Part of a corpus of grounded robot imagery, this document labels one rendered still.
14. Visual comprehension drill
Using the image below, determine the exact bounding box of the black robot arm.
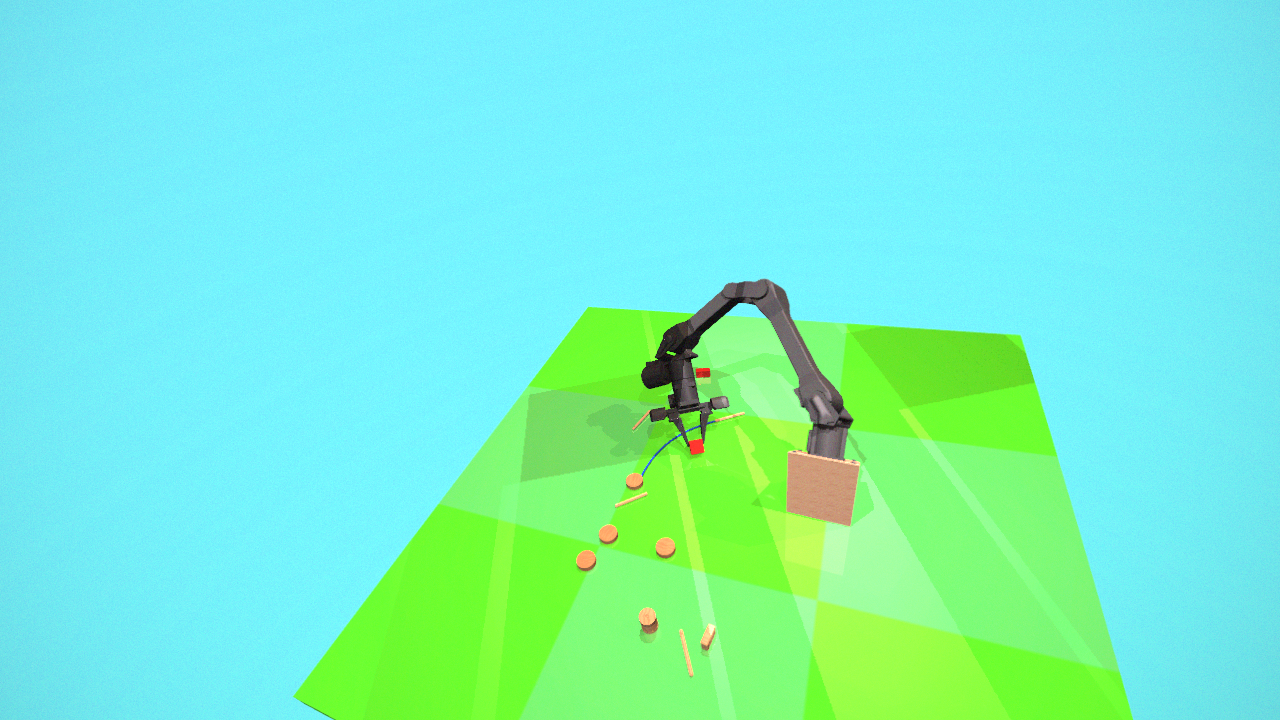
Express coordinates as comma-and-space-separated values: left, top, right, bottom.
641, 278, 854, 461

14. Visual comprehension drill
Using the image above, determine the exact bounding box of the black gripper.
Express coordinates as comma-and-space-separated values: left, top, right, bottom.
649, 378, 730, 447

